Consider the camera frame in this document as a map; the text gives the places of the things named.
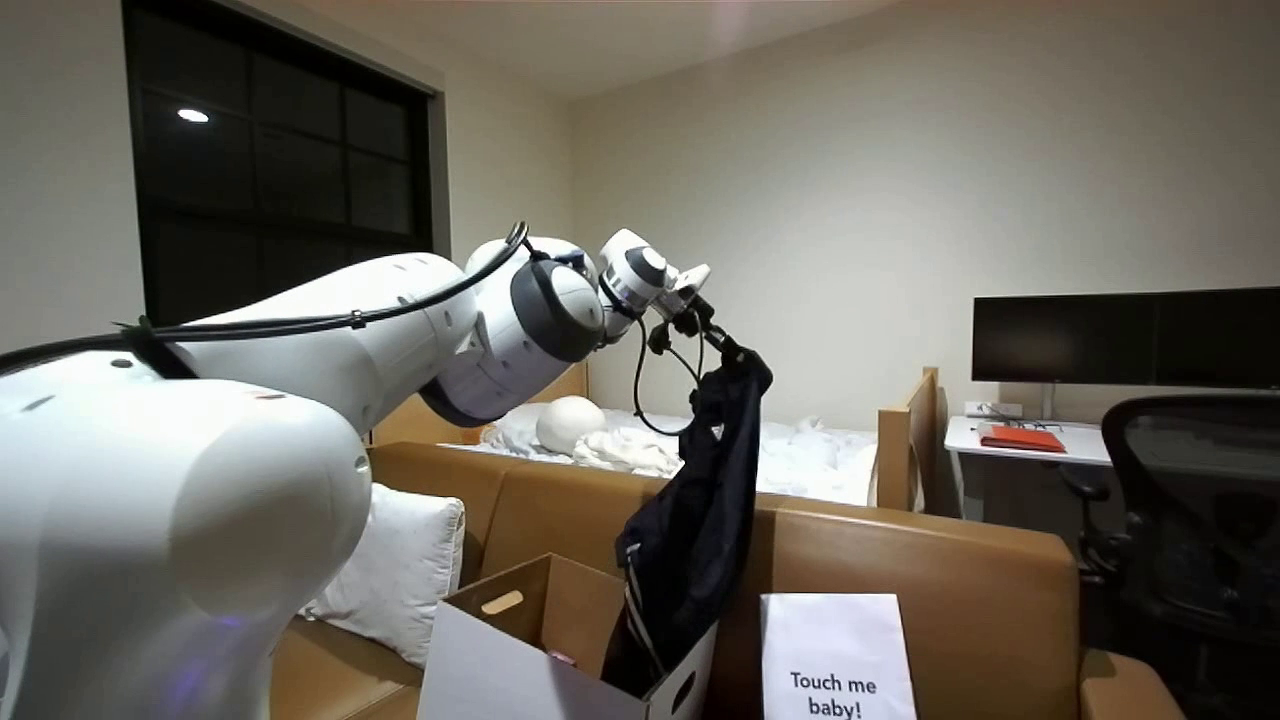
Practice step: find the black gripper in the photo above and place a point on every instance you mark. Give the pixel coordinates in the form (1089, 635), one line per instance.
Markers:
(700, 322)

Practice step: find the dark navy garment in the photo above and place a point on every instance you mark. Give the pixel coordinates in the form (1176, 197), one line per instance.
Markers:
(700, 521)

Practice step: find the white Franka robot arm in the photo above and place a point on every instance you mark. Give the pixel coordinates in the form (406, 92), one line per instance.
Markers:
(162, 521)

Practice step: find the brown cardboard box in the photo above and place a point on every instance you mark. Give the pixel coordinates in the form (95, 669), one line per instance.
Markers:
(853, 545)

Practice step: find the cardboard box with white front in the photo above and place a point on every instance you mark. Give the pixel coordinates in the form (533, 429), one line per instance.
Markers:
(495, 665)

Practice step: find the crumpled white blanket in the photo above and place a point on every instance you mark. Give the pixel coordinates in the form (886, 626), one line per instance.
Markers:
(627, 456)

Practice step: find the round white pillow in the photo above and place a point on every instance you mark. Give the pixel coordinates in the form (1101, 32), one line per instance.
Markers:
(570, 424)

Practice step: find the white bed mattress sheet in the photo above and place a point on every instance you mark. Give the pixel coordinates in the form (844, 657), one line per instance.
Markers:
(814, 462)

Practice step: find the red book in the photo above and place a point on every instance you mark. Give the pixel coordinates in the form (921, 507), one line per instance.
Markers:
(1025, 436)

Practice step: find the white paper sign with text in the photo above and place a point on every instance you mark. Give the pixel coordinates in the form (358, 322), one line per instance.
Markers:
(833, 645)

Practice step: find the white desk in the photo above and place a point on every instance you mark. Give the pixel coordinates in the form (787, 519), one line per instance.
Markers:
(1025, 462)

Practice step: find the white square pillow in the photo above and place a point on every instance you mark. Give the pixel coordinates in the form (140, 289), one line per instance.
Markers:
(400, 565)

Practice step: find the black wide monitor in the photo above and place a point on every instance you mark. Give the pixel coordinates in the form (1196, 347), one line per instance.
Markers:
(1134, 341)

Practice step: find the black mesh office chair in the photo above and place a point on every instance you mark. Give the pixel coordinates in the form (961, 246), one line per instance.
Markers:
(1200, 534)

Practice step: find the wooden bed frame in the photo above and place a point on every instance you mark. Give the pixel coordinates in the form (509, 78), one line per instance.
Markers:
(911, 452)

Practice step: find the dark window with black frame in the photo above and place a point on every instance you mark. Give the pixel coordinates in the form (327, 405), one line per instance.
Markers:
(282, 163)

